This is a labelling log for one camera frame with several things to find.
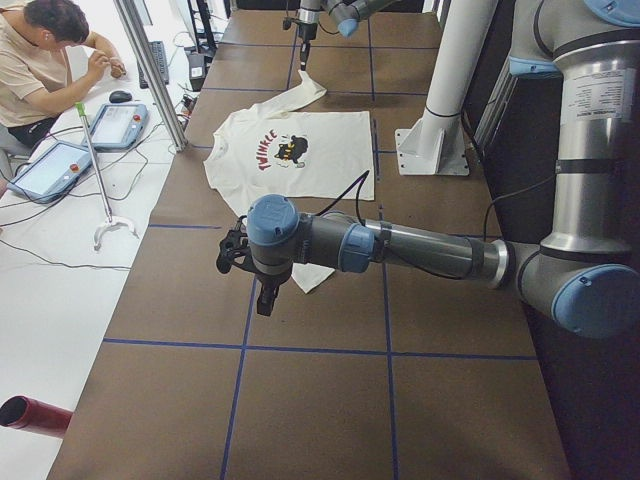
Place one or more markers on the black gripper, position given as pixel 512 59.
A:
pixel 305 31
pixel 267 280

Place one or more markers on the cream long sleeve shirt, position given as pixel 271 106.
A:
pixel 265 156

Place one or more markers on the black box with label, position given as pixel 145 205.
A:
pixel 197 70

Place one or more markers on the white reacher grabber stick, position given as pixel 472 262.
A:
pixel 112 221

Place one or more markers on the black computer mouse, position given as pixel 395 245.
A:
pixel 120 96

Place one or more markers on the far blue teach pendant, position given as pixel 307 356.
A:
pixel 117 127

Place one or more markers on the blue teach pendant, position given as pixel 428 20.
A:
pixel 117 127
pixel 53 173

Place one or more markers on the near blue teach pendant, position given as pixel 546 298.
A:
pixel 53 173

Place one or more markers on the red cylinder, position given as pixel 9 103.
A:
pixel 34 416

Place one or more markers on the seated person in beige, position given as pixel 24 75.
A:
pixel 36 82

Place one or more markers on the aluminium frame post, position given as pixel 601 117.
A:
pixel 139 42

